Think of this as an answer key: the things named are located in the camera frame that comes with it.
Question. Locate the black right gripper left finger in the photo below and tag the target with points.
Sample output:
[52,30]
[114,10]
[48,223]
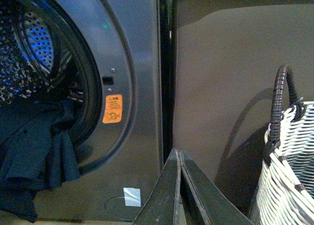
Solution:
[163,205]

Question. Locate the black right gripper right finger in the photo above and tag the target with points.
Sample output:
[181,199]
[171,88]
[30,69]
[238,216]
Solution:
[203,203]

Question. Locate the dark navy blue garment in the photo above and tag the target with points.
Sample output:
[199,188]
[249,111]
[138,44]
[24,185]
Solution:
[36,153]

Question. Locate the grey front-load washing machine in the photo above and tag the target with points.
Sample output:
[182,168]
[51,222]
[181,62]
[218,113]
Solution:
[82,51]

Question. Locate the white paper tag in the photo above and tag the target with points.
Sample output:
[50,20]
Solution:
[132,197]

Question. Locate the white woven laundry basket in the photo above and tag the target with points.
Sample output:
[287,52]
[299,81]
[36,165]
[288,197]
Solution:
[285,192]

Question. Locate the yellow warning sticker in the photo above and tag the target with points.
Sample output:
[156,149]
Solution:
[113,109]

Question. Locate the grey cabinet beside washer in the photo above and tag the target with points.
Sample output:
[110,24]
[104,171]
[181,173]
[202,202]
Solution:
[227,56]

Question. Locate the black wrapped basket handle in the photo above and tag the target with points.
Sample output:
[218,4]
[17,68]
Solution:
[284,75]

